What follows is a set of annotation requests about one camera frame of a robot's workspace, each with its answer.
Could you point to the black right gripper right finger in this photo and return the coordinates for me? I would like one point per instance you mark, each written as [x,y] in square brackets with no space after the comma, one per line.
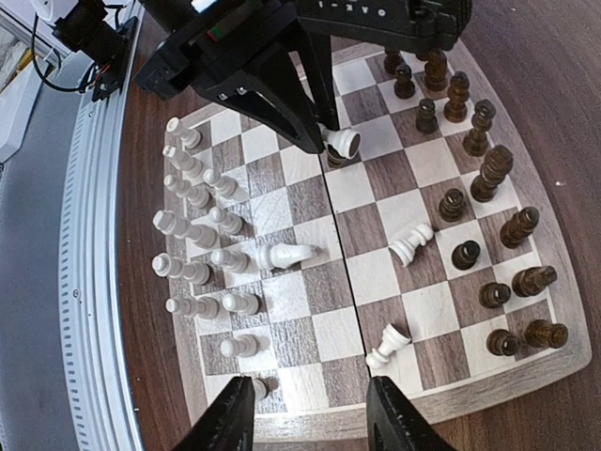
[393,423]

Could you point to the white pawn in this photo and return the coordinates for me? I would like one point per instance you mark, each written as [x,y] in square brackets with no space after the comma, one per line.
[230,261]
[243,346]
[392,340]
[345,142]
[405,248]
[185,162]
[245,304]
[229,222]

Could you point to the wooden chess board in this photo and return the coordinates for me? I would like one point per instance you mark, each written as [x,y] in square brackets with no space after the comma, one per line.
[465,301]

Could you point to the aluminium front rail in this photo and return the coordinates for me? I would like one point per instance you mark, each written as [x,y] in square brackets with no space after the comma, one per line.
[92,342]

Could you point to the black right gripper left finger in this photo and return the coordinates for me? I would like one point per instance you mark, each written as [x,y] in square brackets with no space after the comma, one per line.
[227,423]

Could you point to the white rook corner piece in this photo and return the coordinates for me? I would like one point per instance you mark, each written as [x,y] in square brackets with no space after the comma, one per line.
[189,137]

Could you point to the dark rook corner piece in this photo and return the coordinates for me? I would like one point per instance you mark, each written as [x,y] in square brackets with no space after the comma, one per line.
[541,333]

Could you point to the white knight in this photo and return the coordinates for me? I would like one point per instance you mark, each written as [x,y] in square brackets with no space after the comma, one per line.
[283,255]

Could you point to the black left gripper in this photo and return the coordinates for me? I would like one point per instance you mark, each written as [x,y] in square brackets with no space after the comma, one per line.
[215,39]

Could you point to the fallen dark pawn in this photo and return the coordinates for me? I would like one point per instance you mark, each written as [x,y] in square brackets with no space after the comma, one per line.
[334,159]

